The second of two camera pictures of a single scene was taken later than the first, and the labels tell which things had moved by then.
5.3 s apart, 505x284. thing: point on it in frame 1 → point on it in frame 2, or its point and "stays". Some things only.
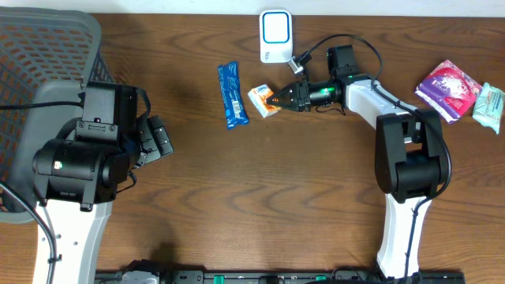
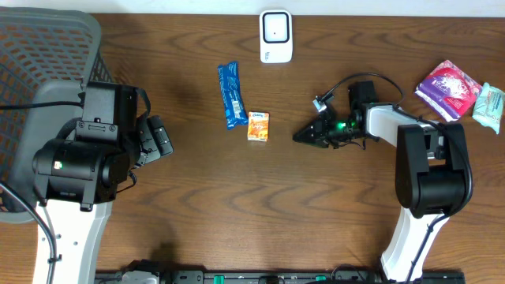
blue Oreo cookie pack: (230, 80) stays
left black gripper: (158, 138) stays
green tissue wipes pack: (488, 110) stays
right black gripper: (295, 89) → (319, 138)
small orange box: (259, 95) → (258, 126)
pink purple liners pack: (450, 90) stays
